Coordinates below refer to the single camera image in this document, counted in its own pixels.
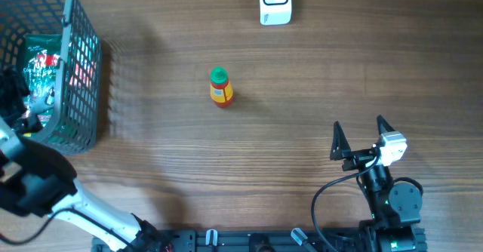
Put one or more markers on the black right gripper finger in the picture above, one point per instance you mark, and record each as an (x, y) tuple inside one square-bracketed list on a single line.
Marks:
[(340, 148), (383, 126)]

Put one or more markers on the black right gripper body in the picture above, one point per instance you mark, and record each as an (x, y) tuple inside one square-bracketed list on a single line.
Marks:
[(358, 159)]

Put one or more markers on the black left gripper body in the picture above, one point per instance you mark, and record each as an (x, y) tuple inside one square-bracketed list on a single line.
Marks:
[(12, 99)]

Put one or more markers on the green foil snack bag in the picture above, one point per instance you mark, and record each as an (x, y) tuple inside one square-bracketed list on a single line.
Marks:
[(40, 71)]

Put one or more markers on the red white tissue packet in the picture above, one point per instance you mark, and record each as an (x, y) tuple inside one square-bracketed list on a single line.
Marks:
[(83, 72)]

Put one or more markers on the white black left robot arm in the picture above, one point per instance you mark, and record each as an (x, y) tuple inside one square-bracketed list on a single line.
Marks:
[(36, 179)]

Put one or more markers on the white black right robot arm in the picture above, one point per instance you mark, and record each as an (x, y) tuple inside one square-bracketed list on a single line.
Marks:
[(394, 203)]

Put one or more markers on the white barcode scanner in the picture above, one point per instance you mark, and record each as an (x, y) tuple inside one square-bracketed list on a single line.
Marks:
[(275, 12)]

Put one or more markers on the grey plastic mesh basket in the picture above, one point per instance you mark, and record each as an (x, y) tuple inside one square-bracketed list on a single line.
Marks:
[(72, 128)]

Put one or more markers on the red sauce bottle green cap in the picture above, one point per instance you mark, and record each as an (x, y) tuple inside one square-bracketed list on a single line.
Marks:
[(221, 90)]

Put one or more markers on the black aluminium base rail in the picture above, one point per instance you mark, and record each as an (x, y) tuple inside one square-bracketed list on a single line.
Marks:
[(343, 239)]

